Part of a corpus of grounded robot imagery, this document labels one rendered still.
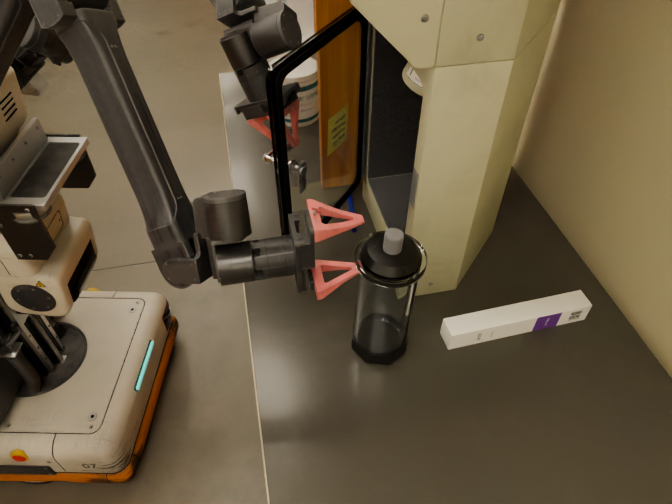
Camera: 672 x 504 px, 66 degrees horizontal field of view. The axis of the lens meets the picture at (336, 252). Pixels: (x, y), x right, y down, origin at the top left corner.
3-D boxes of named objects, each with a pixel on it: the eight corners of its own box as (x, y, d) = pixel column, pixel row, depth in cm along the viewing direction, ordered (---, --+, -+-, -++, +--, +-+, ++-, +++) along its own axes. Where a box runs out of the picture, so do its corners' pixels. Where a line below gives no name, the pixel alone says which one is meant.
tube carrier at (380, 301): (408, 316, 96) (425, 232, 81) (410, 366, 89) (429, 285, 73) (350, 311, 97) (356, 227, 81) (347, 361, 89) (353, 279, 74)
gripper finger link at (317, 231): (370, 223, 67) (298, 233, 65) (368, 261, 72) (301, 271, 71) (358, 190, 72) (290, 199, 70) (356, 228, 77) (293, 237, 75)
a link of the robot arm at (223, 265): (215, 278, 75) (213, 293, 69) (207, 233, 73) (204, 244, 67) (263, 271, 76) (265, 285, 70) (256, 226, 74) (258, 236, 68)
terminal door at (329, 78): (360, 182, 118) (368, -2, 89) (288, 268, 99) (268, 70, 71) (357, 181, 118) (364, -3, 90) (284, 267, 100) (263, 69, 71)
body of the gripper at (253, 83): (259, 101, 94) (239, 61, 90) (301, 90, 87) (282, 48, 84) (237, 117, 90) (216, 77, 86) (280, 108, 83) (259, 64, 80)
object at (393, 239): (417, 244, 82) (423, 213, 77) (422, 289, 76) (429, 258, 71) (359, 242, 82) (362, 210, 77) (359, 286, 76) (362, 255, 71)
